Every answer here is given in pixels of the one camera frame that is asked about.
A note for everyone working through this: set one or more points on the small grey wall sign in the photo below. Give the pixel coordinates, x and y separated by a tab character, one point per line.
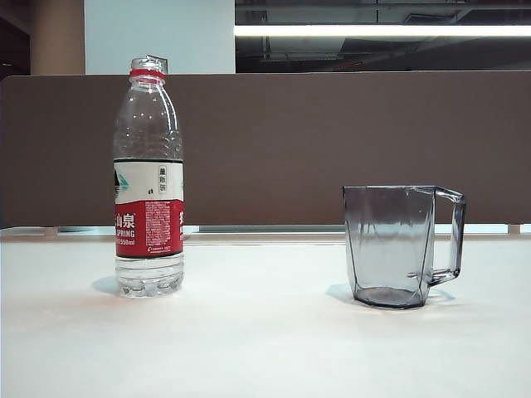
164	65

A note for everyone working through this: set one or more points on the beige partition support bracket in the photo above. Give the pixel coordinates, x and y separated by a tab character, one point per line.
514	229
50	231

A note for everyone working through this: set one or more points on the long white ceiling light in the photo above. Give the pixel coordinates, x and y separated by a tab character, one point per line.
373	30

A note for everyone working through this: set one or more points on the grey transparent plastic mug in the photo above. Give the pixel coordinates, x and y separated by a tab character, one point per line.
386	248

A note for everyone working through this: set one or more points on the clear red-label water bottle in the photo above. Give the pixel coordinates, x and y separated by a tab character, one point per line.
149	232

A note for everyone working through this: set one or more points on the brown desk partition panel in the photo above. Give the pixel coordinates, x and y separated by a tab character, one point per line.
290	145

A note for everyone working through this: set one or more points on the beige round pillar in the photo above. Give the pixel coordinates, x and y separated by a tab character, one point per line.
56	37

